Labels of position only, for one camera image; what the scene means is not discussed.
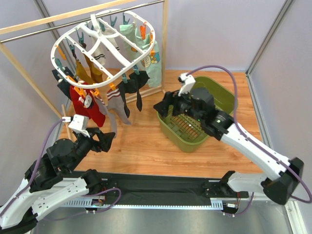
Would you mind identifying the grey sock red stripes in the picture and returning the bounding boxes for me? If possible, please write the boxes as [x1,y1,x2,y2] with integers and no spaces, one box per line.
[107,88,131,125]

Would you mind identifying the white round clip hanger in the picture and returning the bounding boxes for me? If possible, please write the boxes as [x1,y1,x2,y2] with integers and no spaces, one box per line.
[50,9,156,89]

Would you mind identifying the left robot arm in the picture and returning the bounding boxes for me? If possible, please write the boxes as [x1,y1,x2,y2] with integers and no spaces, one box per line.
[0,128,116,234]

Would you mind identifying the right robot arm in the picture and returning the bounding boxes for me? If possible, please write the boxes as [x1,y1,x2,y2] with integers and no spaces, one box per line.
[154,88,304,205]

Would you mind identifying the olive green plastic basket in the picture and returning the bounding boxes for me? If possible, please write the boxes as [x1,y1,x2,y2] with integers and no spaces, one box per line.
[157,76,235,153]

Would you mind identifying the red panda sock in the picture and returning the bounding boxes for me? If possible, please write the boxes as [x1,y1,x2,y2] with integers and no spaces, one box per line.
[70,85,96,119]

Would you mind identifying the mint green cartoon sock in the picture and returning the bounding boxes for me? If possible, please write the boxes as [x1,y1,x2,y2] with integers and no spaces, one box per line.
[141,41,162,88]

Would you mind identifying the navy blue sock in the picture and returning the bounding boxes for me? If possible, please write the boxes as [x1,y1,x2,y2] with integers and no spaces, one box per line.
[52,69,72,100]

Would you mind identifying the mustard yellow sock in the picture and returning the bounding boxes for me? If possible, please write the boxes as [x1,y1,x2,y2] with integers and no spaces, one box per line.
[76,59,94,84]
[84,55,103,84]

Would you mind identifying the white sock black stripes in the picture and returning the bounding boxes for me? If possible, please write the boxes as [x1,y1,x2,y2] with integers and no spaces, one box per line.
[91,37,106,66]

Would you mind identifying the metal hanging rod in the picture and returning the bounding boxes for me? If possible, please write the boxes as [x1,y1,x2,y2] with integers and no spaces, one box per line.
[0,0,165,43]

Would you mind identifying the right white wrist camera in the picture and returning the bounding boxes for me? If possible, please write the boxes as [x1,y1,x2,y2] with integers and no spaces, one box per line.
[178,73,195,97]

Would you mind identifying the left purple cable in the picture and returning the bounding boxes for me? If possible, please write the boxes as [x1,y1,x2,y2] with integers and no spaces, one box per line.
[0,118,71,215]

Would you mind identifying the purple cable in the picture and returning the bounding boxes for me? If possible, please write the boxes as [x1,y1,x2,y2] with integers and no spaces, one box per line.
[186,64,312,203]
[0,118,71,215]

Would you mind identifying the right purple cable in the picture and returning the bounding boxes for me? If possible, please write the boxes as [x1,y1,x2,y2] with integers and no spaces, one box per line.
[186,64,312,203]

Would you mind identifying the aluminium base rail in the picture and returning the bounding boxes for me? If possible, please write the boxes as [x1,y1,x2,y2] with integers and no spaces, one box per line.
[48,177,293,210]

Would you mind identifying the wooden drying rack frame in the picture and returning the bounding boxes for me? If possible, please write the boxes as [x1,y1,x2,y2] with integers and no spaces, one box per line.
[0,0,169,142]

